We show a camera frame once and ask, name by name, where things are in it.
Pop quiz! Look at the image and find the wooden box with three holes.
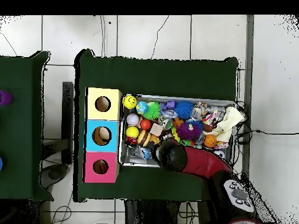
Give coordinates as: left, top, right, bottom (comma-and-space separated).
82, 87, 123, 184

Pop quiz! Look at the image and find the purple spiky rubber toy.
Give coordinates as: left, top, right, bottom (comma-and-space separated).
176, 122, 203, 141

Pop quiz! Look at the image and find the white toy baseball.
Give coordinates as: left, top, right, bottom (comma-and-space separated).
126, 113, 140, 126

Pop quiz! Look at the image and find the orange toy basketball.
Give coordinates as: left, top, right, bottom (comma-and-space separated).
203, 134, 217, 149

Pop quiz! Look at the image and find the beige rounded object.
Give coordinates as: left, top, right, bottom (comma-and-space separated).
98, 127, 112, 142

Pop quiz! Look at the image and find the black power cable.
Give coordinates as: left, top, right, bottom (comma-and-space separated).
234, 129, 299, 144

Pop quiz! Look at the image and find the plain wooden cube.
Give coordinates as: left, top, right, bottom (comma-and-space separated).
149, 122, 164, 137

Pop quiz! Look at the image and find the yellow ball with seam lines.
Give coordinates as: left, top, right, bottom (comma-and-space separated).
126, 126, 140, 139

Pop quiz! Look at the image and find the plain orange ball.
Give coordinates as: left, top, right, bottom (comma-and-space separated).
140, 118, 152, 131

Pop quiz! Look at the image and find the toy hamburger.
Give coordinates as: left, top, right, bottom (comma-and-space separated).
137, 129, 151, 147

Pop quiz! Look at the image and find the dark green tablecloth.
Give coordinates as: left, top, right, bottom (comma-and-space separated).
0, 50, 55, 202
74, 49, 239, 203

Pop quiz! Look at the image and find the globe print ball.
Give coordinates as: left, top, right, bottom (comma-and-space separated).
135, 101, 149, 115

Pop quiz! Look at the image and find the plain yellow ball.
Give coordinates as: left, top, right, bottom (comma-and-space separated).
122, 94, 138, 110

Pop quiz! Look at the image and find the purple cup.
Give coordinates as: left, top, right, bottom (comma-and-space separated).
0, 90, 14, 106

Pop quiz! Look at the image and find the black upright panel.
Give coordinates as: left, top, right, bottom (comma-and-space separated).
61, 81, 74, 164

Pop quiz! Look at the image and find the silver wire mesh bin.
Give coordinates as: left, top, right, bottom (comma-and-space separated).
118, 93, 238, 172

